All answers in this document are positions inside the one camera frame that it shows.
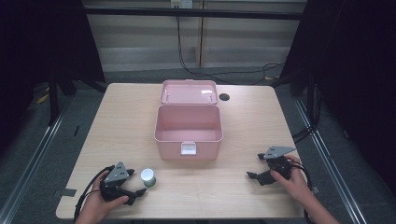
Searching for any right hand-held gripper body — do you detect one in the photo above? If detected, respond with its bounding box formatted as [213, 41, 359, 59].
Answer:
[263, 146, 297, 181]

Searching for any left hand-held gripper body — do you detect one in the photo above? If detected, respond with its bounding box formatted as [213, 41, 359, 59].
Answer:
[99, 161, 131, 203]

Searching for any small white jar green label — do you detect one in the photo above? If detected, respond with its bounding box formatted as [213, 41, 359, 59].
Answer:
[140, 168, 157, 189]

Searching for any pink plastic storage box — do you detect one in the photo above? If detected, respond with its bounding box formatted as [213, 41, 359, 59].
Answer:
[153, 78, 224, 161]

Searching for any person's right hand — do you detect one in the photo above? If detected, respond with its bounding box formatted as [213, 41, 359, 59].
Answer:
[269, 154, 313, 203]

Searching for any person's left hand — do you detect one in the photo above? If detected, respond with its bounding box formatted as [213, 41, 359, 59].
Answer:
[75, 170, 130, 224]

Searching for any grey tape piece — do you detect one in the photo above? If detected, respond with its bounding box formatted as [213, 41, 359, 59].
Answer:
[60, 188, 78, 198]

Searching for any black metal stand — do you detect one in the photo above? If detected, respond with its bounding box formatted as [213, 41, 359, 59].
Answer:
[47, 69, 61, 127]
[305, 73, 316, 125]

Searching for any yellow floor tape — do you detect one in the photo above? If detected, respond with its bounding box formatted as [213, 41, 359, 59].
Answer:
[35, 88, 50, 105]

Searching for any black curtain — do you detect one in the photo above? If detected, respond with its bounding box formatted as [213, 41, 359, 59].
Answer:
[278, 0, 396, 195]
[0, 0, 106, 158]

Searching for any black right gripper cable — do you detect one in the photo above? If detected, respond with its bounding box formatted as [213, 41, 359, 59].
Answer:
[290, 160, 315, 224]

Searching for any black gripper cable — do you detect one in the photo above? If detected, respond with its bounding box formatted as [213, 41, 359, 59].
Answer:
[290, 160, 315, 224]
[73, 165, 116, 222]

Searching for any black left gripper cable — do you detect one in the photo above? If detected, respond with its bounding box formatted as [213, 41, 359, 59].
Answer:
[73, 165, 116, 222]

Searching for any metal floor rail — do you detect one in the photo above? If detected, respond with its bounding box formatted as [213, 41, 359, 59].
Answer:
[293, 98, 370, 224]
[0, 94, 75, 224]

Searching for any long black wall cable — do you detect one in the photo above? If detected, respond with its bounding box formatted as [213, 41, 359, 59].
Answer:
[175, 7, 286, 86]

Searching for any black horizontal frame bar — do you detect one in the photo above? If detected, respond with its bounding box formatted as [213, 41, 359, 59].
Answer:
[83, 7, 308, 21]

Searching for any white wall socket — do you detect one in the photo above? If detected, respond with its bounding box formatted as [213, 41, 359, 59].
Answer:
[170, 0, 194, 9]

